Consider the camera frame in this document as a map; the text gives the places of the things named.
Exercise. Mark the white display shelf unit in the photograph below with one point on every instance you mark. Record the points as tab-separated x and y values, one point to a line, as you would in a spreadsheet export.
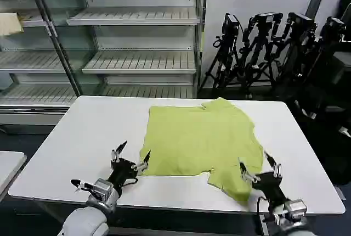
137	60

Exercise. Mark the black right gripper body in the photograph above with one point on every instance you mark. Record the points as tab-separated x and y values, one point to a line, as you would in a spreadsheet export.
270	185

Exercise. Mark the black camera tripod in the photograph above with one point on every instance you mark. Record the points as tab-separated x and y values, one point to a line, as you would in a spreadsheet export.
297	41
260	49
333	31
227	52

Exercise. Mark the green shirt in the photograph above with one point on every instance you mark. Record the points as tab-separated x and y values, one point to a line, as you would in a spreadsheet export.
200	142

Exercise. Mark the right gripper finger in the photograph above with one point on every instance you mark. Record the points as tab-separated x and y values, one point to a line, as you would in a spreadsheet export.
246	174
274	166

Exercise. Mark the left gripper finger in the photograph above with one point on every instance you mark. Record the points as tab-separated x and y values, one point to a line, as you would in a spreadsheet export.
145	158
118	150

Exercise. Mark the small white side table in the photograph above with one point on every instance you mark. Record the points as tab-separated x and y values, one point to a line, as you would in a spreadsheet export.
11	164

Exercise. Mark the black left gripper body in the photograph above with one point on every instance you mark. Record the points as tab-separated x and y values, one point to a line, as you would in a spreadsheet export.
123	170

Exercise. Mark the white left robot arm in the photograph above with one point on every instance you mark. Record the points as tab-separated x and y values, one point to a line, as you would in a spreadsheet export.
82	219

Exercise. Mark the black equipment pile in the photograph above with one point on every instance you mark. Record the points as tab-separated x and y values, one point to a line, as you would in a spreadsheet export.
329	115

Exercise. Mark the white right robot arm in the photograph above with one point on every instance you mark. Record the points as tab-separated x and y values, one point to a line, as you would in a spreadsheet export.
296	219

